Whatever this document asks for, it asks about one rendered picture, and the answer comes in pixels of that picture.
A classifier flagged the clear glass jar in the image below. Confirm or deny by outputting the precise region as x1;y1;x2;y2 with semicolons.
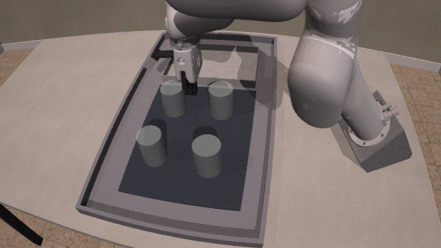
209;81;234;120
160;80;186;118
192;134;223;178
136;125;167;167

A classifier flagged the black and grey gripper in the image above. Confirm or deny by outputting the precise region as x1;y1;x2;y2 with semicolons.
170;41;203;96

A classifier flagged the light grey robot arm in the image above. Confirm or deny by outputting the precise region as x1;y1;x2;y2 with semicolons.
165;0;399;148

